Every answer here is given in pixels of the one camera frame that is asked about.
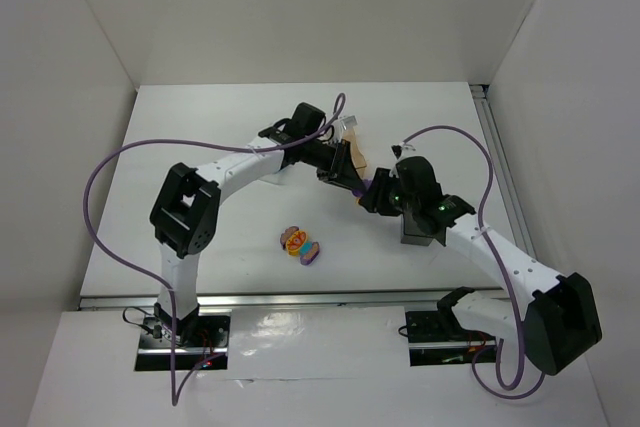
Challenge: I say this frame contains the small teal lego brick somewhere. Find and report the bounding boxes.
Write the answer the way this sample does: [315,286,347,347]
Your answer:
[298,242,312,257]

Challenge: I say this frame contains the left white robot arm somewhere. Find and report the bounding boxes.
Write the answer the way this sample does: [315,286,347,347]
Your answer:
[150,103,365,337]

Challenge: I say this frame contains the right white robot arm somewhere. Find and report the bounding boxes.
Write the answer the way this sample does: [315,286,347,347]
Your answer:
[359,156,603,376]

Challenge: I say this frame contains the orange plastic container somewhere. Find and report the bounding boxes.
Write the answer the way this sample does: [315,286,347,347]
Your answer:
[344,128,367,179]

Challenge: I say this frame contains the grey plastic container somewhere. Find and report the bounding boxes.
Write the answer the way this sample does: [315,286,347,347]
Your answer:
[400,213,438,247]

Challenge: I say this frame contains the aluminium table rail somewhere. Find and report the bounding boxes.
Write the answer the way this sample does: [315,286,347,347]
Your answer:
[78,289,451,311]

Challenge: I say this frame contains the right side aluminium rail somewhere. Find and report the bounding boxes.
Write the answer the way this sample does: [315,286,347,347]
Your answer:
[469,82,550,302]

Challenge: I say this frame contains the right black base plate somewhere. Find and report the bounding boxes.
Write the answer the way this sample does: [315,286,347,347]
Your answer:
[397,310,496,367]

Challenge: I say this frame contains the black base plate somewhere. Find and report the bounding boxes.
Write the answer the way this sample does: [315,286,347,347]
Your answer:
[397,310,496,367]
[133,313,231,372]

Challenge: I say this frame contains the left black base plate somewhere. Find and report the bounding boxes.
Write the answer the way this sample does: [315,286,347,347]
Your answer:
[133,313,231,372]

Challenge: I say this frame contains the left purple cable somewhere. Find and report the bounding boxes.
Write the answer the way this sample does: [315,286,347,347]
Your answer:
[82,92,349,407]

